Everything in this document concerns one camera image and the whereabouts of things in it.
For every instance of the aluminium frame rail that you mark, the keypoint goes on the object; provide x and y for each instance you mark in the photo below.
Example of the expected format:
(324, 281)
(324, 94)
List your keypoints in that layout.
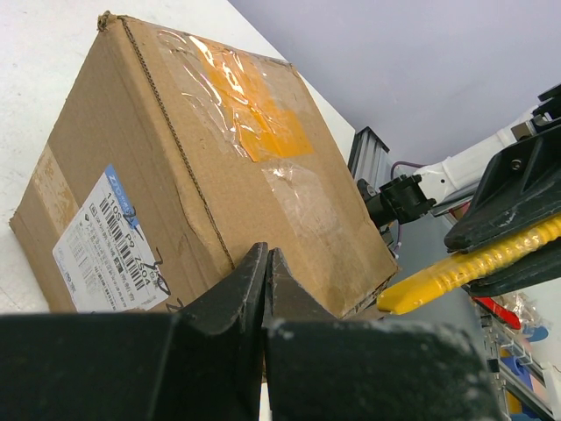
(368, 153)

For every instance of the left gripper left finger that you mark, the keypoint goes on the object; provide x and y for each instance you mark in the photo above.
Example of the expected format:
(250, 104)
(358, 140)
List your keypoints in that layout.
(202, 362)

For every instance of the brown cardboard express box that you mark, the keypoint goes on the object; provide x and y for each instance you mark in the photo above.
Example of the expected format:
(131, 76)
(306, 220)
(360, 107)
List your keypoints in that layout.
(171, 157)

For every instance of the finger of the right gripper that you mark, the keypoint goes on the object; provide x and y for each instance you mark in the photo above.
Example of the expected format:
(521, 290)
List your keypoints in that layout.
(519, 188)
(540, 266)

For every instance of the yellow utility knife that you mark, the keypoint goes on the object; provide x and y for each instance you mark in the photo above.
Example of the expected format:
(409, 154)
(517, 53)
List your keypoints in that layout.
(461, 268)

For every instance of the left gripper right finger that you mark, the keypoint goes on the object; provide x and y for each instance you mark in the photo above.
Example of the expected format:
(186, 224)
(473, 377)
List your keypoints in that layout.
(322, 368)

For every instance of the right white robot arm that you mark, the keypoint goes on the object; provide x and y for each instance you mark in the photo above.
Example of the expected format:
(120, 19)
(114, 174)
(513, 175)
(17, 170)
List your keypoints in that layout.
(408, 197)

